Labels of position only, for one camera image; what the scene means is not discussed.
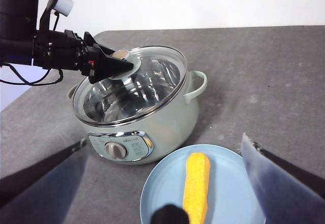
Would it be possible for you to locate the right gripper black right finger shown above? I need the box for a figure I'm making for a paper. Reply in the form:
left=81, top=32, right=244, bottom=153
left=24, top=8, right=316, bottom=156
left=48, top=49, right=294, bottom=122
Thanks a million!
left=240, top=132, right=325, bottom=224

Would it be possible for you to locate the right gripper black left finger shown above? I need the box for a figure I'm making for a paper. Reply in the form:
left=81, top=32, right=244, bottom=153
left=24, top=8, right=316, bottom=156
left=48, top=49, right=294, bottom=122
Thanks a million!
left=0, top=138, right=90, bottom=224

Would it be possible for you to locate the yellow corn cob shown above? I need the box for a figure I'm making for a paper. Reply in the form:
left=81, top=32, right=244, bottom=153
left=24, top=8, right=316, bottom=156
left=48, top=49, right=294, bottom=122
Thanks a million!
left=182, top=152, right=211, bottom=224

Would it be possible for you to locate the pale green electric steamer pot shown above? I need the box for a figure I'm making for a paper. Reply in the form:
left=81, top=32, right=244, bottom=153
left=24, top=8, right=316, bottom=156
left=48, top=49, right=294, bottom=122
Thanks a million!
left=67, top=70, right=208, bottom=166

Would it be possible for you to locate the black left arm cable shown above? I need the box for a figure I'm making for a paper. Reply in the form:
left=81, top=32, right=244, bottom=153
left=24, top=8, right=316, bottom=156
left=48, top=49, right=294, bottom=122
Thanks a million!
left=0, top=62, right=64, bottom=86

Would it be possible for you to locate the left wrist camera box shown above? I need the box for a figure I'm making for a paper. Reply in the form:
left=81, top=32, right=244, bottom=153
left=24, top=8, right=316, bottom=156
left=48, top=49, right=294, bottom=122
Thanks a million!
left=50, top=0, right=75, bottom=17

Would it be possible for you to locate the glass lid with green knob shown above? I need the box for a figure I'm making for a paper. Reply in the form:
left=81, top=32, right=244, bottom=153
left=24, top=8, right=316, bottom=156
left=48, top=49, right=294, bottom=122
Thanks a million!
left=72, top=45, right=188, bottom=128

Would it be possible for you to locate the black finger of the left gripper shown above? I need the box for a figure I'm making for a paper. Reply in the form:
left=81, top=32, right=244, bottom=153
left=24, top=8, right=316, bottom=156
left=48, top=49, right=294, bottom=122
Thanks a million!
left=87, top=43, right=135, bottom=85
left=83, top=31, right=120, bottom=56

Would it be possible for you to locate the blue round plate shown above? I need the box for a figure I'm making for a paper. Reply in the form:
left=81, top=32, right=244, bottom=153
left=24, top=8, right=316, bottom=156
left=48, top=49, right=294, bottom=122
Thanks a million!
left=139, top=144, right=267, bottom=224

